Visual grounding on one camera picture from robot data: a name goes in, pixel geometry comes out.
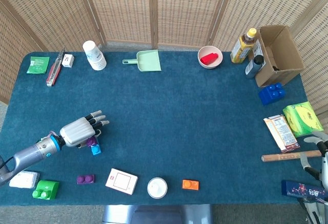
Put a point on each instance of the small white box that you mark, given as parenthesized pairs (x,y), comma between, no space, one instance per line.
(68,60)

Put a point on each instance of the blue table cloth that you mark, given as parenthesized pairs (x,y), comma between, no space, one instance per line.
(174,121)

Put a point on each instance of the yellow tea bottle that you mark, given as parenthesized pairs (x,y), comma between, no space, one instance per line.
(242,49)

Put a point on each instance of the purple toy block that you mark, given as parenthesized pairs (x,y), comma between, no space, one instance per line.
(91,141)

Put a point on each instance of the dark blue printed box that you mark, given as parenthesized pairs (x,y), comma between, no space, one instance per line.
(299,190)

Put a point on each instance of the pink bowl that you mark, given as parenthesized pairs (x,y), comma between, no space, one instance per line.
(208,66)

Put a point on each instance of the light blue toy block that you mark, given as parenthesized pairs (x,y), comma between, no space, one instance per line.
(96,150)

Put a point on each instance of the orange toy block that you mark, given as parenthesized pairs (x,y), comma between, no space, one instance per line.
(190,184)

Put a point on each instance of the wooden stick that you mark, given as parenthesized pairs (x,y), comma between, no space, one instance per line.
(282,157)

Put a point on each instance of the white lidded plastic jar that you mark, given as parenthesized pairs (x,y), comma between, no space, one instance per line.
(157,188)

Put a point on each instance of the orange and white carton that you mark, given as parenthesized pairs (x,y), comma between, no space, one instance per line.
(280,131)

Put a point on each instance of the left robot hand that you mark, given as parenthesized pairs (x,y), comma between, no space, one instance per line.
(77,131)

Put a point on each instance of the stack of paper cups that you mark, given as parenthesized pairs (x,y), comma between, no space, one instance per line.
(94,57)

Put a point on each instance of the small purple block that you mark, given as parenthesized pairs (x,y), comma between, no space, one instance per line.
(85,179)

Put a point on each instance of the dark blue toy block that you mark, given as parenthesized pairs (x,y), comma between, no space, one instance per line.
(271,93)

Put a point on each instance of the yellow-green tissue pack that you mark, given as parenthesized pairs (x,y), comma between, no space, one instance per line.
(301,116)

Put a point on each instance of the white box with red frame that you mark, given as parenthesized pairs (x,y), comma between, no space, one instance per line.
(121,181)

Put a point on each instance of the red object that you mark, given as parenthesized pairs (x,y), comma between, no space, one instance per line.
(208,58)

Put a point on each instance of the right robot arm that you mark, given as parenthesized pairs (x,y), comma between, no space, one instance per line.
(316,212)

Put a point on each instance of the green toy block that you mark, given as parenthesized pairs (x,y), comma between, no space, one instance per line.
(47,188)

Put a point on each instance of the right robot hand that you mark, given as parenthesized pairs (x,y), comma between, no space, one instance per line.
(325,157)

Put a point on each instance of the open cardboard box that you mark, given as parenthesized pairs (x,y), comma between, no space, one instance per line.
(284,76)

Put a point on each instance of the dark grey bottle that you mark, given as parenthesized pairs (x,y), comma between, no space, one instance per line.
(252,67)

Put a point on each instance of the mint green dustpan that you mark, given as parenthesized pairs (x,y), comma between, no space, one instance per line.
(148,61)

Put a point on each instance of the red utility knife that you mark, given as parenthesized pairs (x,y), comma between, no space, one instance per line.
(54,71)

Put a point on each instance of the green sachet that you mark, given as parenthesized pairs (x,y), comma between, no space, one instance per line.
(38,65)

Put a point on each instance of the wicker folding screen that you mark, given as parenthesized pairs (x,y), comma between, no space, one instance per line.
(184,8)

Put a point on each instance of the white tissue pack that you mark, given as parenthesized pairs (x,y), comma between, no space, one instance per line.
(24,180)

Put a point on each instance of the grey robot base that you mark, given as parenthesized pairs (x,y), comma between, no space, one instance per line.
(156,215)

